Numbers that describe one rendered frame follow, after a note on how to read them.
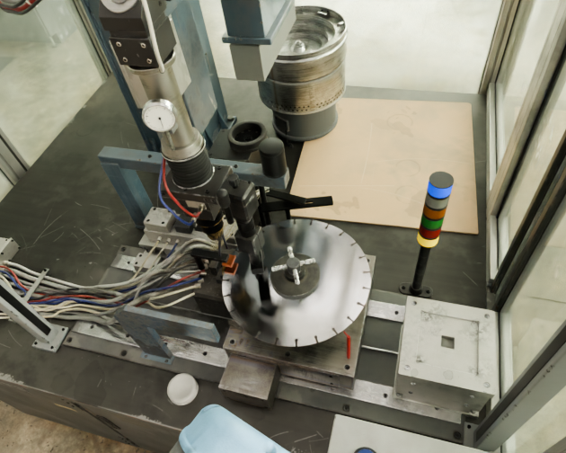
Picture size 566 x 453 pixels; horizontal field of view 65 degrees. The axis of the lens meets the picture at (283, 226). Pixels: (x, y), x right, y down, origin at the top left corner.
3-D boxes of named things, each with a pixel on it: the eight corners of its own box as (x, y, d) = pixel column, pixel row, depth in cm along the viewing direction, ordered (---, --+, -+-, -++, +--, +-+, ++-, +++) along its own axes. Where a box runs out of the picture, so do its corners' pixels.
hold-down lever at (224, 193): (246, 176, 75) (232, 170, 76) (229, 198, 71) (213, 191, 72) (243, 209, 81) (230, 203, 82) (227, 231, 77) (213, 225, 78)
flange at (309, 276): (330, 279, 98) (330, 273, 96) (288, 306, 95) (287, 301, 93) (301, 247, 104) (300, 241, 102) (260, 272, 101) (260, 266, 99)
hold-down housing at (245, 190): (269, 242, 91) (253, 170, 75) (259, 260, 88) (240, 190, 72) (245, 235, 93) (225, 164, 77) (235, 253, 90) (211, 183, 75)
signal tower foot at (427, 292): (433, 288, 117) (434, 282, 115) (432, 299, 114) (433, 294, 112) (399, 282, 119) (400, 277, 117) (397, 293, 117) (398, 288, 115)
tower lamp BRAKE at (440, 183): (451, 183, 88) (454, 173, 86) (450, 199, 85) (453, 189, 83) (428, 181, 89) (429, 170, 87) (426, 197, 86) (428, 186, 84)
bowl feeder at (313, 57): (354, 101, 170) (356, 4, 142) (338, 155, 152) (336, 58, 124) (277, 94, 177) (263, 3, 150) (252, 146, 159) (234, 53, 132)
